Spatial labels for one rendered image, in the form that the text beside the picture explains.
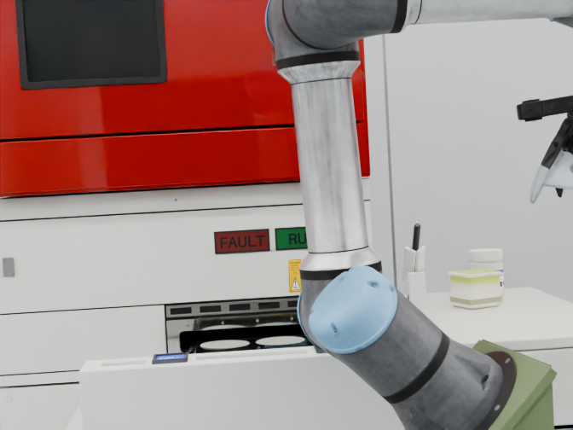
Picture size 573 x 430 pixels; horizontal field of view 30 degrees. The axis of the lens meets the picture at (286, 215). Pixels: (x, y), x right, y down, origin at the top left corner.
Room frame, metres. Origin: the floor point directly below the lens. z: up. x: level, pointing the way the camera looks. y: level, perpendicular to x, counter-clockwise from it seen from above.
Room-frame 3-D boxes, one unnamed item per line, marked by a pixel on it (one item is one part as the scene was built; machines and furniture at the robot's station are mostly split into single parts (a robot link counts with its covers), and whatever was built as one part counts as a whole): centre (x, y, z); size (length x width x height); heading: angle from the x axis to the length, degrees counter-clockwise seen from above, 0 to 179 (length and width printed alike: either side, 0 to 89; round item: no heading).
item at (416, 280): (1.97, -0.23, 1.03); 0.06 x 0.04 x 0.13; 4
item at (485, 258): (2.20, -0.41, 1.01); 0.07 x 0.07 x 0.10
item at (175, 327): (2.28, 0.05, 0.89); 0.44 x 0.02 x 0.10; 94
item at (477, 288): (2.06, -0.36, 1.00); 0.07 x 0.07 x 0.07; 23
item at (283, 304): (2.28, 0.05, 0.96); 0.44 x 0.01 x 0.02; 94
